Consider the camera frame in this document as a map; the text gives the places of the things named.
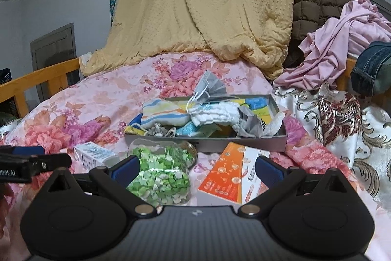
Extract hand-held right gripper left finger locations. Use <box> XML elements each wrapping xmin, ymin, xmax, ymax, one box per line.
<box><xmin>46</xmin><ymin>155</ymin><xmax>158</xmax><ymax>216</ymax></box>

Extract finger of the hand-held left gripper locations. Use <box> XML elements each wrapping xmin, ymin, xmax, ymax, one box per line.
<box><xmin>0</xmin><ymin>145</ymin><xmax>46</xmax><ymax>157</ymax></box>
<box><xmin>29</xmin><ymin>153</ymin><xmax>73</xmax><ymax>176</ymax></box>

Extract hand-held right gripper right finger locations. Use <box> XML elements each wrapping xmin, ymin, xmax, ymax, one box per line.
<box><xmin>238</xmin><ymin>155</ymin><xmax>347</xmax><ymax>216</ymax></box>

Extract grey box with cartoon print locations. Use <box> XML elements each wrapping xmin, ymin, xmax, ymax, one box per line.
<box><xmin>124</xmin><ymin>93</ymin><xmax>288</xmax><ymax>154</ymax></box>

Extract pastel striped sock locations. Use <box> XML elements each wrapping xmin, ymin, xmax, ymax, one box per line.
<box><xmin>141</xmin><ymin>98</ymin><xmax>192</xmax><ymax>129</ymax></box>

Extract white ruffled muslin cloth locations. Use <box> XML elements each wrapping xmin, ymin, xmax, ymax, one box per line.
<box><xmin>187</xmin><ymin>101</ymin><xmax>243</xmax><ymax>127</ymax></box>

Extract grey face mask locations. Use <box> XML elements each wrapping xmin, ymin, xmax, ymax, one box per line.
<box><xmin>186</xmin><ymin>69</ymin><xmax>230</xmax><ymax>105</ymax></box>

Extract small white carton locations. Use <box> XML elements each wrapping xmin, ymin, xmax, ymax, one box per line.
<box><xmin>73</xmin><ymin>142</ymin><xmax>119</xmax><ymax>171</ymax></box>

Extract glass jar of green stars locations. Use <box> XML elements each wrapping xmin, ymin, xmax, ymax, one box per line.
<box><xmin>127</xmin><ymin>139</ymin><xmax>198</xmax><ymax>206</ymax></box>

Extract black plastic crate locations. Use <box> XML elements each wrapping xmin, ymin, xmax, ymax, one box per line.
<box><xmin>0</xmin><ymin>68</ymin><xmax>13</xmax><ymax>87</ymax></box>
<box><xmin>0</xmin><ymin>98</ymin><xmax>16</xmax><ymax>118</ymax></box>

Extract orange and white box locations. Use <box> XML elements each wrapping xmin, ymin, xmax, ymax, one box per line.
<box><xmin>198</xmin><ymin>142</ymin><xmax>271</xmax><ymax>205</ymax></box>

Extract white gold patterned bedspread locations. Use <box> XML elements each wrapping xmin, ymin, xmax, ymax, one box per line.
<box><xmin>272</xmin><ymin>82</ymin><xmax>391</xmax><ymax>209</ymax></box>

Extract grey door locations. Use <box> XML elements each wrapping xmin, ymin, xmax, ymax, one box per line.
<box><xmin>30</xmin><ymin>23</ymin><xmax>76</xmax><ymax>87</ymax></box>

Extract pink garment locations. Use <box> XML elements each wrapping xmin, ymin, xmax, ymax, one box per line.
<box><xmin>273</xmin><ymin>0</ymin><xmax>391</xmax><ymax>93</ymax></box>

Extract blue jeans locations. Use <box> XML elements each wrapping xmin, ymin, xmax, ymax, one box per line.
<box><xmin>350</xmin><ymin>41</ymin><xmax>391</xmax><ymax>97</ymax></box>

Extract yellow quilt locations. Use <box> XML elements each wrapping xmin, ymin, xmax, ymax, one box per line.
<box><xmin>80</xmin><ymin>0</ymin><xmax>295</xmax><ymax>81</ymax></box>

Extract wooden bed rail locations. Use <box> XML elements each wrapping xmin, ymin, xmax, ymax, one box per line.
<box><xmin>0</xmin><ymin>57</ymin><xmax>80</xmax><ymax>116</ymax></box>
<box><xmin>335</xmin><ymin>57</ymin><xmax>358</xmax><ymax>91</ymax></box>

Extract teal patterned wall hanging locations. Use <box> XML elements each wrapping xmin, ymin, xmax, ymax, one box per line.
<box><xmin>109</xmin><ymin>0</ymin><xmax>119</xmax><ymax>26</ymax></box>

